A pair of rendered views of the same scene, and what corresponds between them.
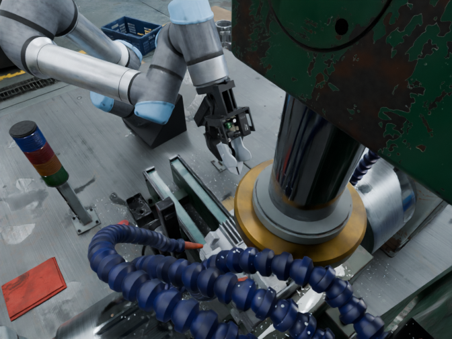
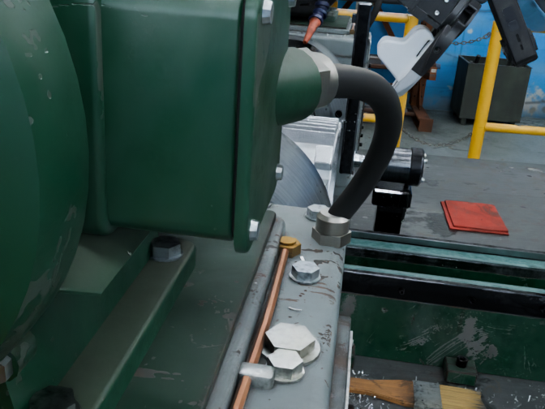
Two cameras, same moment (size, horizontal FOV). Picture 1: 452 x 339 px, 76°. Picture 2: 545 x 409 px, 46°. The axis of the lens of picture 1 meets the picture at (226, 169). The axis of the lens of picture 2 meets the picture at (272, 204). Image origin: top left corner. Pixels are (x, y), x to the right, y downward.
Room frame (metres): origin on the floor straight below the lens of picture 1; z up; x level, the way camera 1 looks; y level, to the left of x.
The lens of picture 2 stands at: (0.86, -0.68, 1.32)
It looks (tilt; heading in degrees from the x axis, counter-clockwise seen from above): 22 degrees down; 133
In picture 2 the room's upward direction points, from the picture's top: 4 degrees clockwise
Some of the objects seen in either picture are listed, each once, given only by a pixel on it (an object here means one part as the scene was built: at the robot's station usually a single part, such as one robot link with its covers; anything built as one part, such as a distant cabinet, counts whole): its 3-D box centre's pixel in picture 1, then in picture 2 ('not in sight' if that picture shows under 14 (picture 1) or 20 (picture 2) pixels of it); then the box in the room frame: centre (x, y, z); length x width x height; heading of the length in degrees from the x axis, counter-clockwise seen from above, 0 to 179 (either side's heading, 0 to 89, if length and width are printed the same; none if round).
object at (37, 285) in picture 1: (33, 286); (473, 216); (0.30, 0.56, 0.80); 0.15 x 0.12 x 0.01; 128
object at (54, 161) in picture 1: (46, 162); not in sight; (0.53, 0.48, 1.10); 0.06 x 0.06 x 0.04
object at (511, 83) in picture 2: not in sight; (492, 74); (-1.55, 4.51, 0.41); 0.52 x 0.47 x 0.82; 40
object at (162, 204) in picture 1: (173, 238); (355, 91); (0.29, 0.11, 1.12); 0.04 x 0.03 x 0.26; 36
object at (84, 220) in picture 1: (60, 183); not in sight; (0.53, 0.48, 1.01); 0.08 x 0.08 x 0.42; 36
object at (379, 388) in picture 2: (242, 218); (402, 392); (0.54, -0.06, 0.80); 0.21 x 0.05 x 0.01; 35
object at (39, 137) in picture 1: (28, 137); not in sight; (0.53, 0.48, 1.19); 0.06 x 0.06 x 0.04
